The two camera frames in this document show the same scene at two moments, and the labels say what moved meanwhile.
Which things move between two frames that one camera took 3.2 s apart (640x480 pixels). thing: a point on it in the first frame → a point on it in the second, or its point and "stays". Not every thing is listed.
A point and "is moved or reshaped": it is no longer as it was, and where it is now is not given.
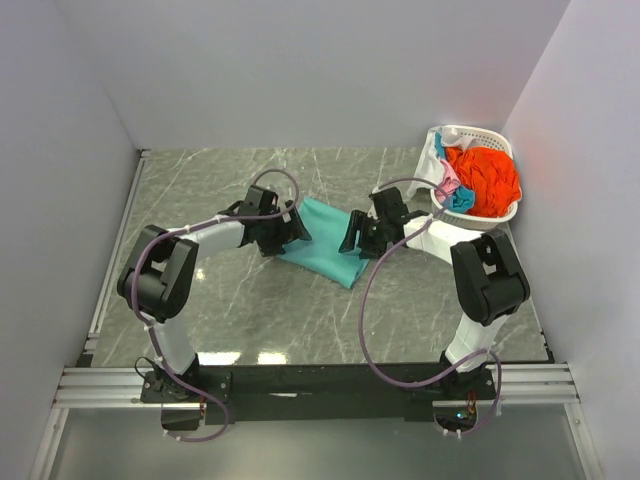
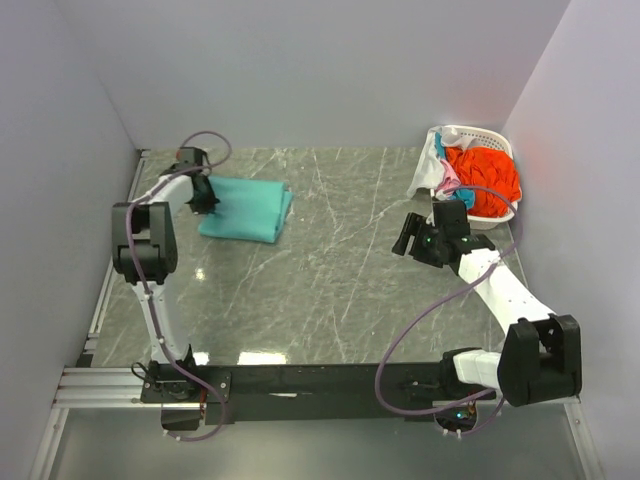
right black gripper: (359, 222) → (417, 225)
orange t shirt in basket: (491, 174) stays
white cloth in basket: (430, 165) stays
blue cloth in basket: (462, 199) stays
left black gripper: (290, 231) → (207, 205)
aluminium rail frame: (99, 384) stays
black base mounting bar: (311, 393) stays
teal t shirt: (326, 225) is moved or reshaped
